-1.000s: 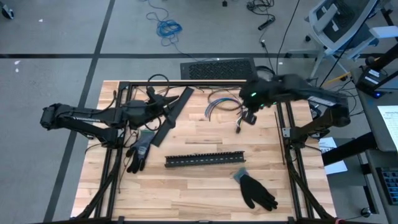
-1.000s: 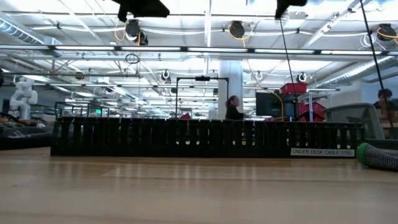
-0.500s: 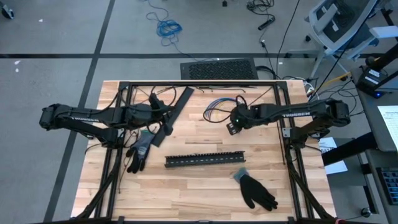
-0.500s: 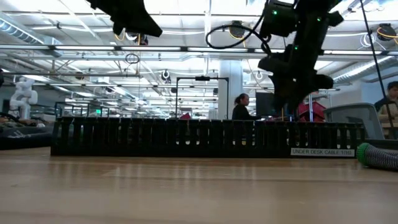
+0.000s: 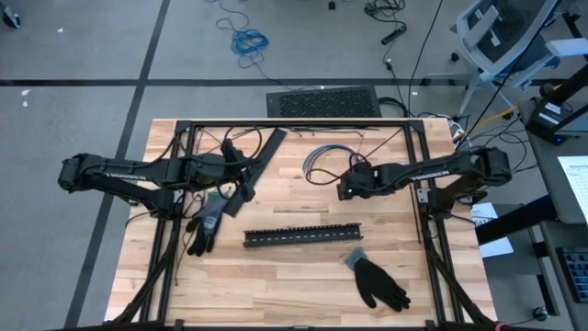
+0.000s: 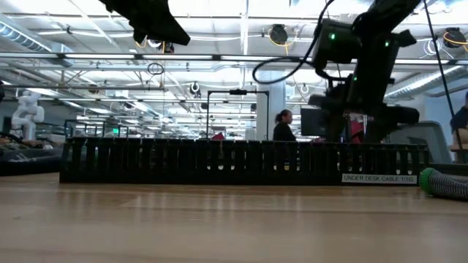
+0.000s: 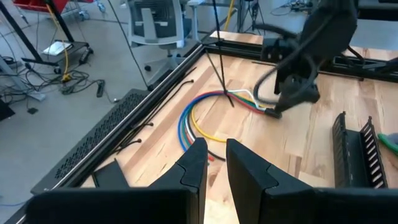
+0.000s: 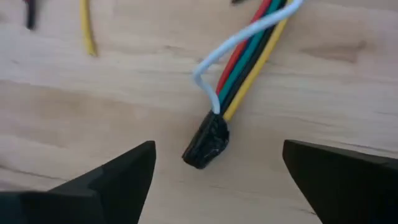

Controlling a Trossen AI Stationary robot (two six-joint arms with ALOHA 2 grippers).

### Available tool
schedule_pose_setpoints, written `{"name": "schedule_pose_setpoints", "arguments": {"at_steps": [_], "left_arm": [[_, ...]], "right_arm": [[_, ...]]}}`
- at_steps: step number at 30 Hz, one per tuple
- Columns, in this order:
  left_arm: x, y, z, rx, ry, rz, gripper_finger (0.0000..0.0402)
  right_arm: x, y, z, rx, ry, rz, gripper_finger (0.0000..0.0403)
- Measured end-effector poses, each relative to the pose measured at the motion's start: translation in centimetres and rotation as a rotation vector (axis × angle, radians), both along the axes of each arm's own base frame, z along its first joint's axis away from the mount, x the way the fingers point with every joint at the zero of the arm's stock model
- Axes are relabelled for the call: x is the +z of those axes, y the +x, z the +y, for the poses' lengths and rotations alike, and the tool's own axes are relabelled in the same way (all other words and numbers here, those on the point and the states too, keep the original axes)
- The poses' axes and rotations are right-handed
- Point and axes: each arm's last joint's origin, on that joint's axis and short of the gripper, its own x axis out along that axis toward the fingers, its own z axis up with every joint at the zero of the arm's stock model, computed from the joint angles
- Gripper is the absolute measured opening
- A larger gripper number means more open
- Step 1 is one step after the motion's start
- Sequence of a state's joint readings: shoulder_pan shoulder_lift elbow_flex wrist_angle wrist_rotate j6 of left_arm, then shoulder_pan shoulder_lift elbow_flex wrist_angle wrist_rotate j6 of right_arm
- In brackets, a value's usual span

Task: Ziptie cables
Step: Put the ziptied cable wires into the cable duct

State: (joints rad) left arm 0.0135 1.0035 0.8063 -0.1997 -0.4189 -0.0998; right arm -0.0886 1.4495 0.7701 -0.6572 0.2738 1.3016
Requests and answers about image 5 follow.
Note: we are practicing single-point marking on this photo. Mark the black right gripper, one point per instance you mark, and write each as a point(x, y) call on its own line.
point(358, 181)

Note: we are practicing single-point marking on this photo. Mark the black device box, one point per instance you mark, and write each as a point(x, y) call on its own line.
point(542, 122)

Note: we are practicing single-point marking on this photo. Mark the black desk beam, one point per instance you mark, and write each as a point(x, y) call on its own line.
point(514, 220)

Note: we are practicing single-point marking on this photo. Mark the black caster foot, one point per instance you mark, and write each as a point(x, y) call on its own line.
point(11, 19)

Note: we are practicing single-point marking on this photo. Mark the work glove with blue label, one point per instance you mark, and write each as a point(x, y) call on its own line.
point(206, 225)

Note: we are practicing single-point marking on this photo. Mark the white printed sheet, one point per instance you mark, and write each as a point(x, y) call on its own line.
point(574, 184)

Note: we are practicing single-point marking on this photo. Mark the grey mesh office chair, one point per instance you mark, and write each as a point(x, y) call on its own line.
point(494, 32)

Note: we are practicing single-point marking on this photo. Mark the black power strip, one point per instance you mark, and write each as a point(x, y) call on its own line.
point(393, 35)

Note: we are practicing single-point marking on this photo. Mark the silver mounting bracket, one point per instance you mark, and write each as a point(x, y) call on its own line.
point(422, 197)

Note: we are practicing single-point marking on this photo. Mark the grey side desk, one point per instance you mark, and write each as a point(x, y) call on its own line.
point(549, 174)

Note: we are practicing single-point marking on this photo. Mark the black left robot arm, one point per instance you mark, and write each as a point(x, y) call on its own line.
point(138, 172)

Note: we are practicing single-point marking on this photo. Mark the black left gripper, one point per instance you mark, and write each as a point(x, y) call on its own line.
point(236, 170)

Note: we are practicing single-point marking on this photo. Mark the black keyboard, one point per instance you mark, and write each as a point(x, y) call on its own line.
point(576, 273)

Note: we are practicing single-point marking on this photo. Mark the black duct cover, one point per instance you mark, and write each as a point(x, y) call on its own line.
point(264, 154)

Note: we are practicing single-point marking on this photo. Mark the white paper sheet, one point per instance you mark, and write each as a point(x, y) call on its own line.
point(498, 248)

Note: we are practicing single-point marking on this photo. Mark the black computer tower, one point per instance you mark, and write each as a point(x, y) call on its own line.
point(321, 102)

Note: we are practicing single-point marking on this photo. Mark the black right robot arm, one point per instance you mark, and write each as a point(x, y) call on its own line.
point(436, 172)

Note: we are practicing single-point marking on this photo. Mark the black stand post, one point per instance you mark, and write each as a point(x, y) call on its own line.
point(569, 83)

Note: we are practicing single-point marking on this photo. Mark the long black zip tie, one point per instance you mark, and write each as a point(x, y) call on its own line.
point(184, 257)
point(388, 139)
point(340, 132)

